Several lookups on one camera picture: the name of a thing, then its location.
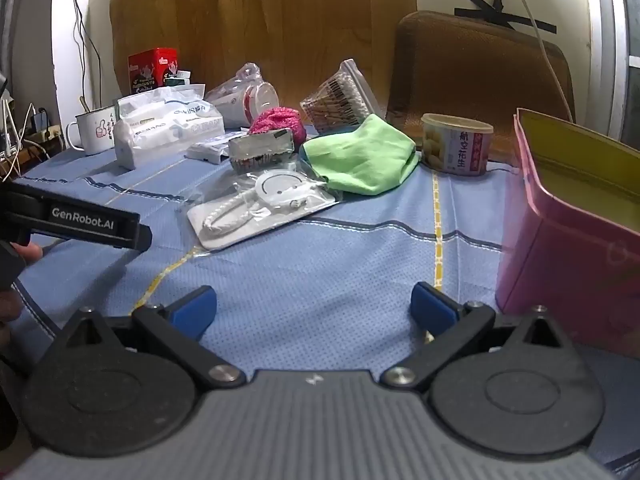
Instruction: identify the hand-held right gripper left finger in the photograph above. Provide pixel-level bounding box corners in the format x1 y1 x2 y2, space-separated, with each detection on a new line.
47 285 247 391

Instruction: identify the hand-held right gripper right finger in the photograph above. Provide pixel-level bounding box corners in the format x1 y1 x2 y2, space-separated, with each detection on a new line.
381 282 576 391

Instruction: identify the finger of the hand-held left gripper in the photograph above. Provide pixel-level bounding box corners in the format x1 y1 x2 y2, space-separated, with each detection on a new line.
112 222 153 253

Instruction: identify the pink tin box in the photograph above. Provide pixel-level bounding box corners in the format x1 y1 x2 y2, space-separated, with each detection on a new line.
495 107 640 356

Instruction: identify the green cloth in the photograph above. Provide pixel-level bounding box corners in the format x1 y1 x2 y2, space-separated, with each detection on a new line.
298 113 422 197

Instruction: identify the pink fuzzy cloth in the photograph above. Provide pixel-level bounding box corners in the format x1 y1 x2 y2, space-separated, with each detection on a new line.
248 106 307 147

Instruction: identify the person's left hand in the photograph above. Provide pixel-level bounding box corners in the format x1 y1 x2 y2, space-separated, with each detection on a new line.
0 242 43 323

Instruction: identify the white enamel mug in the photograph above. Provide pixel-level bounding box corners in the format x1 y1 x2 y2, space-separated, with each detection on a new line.
65 105 121 156

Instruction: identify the white power strip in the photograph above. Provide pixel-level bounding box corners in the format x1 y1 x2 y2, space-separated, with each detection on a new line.
30 105 63 143

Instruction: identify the small white packet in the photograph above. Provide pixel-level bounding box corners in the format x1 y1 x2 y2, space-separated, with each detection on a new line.
185 130 251 165

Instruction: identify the white tissue pack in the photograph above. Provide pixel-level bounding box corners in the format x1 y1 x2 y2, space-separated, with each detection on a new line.
112 82 226 171

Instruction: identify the blue striped tablecloth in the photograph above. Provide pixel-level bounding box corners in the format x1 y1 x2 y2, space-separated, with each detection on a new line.
0 127 640 478

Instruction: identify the small silver packet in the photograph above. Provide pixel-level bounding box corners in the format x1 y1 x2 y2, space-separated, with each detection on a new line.
228 128 296 176

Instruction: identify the red food box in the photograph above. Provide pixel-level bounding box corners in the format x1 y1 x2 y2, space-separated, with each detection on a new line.
127 47 179 96

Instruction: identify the round snack can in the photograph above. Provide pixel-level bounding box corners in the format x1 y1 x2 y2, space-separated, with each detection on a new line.
420 113 495 177

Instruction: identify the cotton swab pack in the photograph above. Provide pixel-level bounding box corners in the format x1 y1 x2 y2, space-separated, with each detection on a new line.
300 58 388 135

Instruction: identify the brown chair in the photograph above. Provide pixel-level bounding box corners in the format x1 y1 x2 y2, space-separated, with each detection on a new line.
385 10 576 166

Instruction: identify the wooden board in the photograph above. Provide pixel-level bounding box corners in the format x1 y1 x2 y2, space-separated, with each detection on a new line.
109 0 418 111

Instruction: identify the packaged white cable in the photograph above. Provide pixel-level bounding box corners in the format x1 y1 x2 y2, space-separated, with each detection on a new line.
186 167 343 252

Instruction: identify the black hanging cable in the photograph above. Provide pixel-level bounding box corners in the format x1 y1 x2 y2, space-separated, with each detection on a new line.
69 0 95 111

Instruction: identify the white power cable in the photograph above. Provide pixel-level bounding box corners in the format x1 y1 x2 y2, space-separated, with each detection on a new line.
505 0 578 123

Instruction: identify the black wall tape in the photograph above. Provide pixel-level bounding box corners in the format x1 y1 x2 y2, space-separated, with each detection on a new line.
454 0 558 35

